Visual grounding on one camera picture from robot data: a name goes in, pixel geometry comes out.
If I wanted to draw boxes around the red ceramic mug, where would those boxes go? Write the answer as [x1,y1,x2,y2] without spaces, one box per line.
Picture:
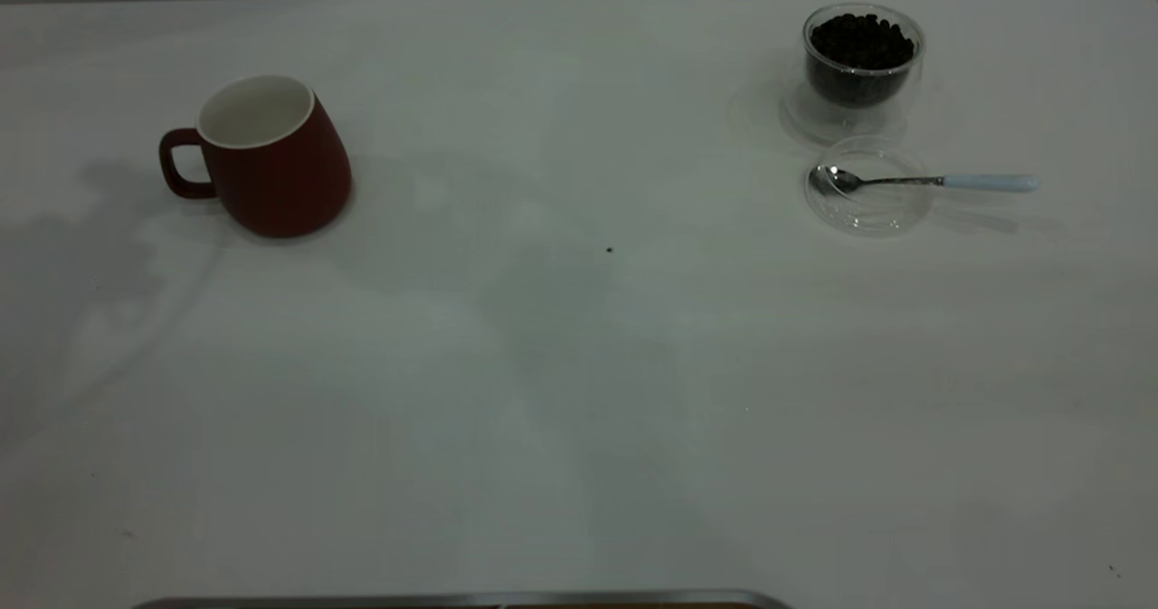
[159,74,354,240]

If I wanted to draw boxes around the steel spoon pale blue handle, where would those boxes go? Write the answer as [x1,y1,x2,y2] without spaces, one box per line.
[808,166,1040,197]

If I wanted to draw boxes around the clear round glass lid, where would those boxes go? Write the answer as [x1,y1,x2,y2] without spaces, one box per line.
[803,137,934,237]

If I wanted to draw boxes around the pile of coffee beans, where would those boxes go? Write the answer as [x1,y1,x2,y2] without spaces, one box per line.
[809,14,916,109]

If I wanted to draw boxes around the clear double-wall glass cup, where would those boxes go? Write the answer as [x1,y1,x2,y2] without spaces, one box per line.
[782,4,926,147]

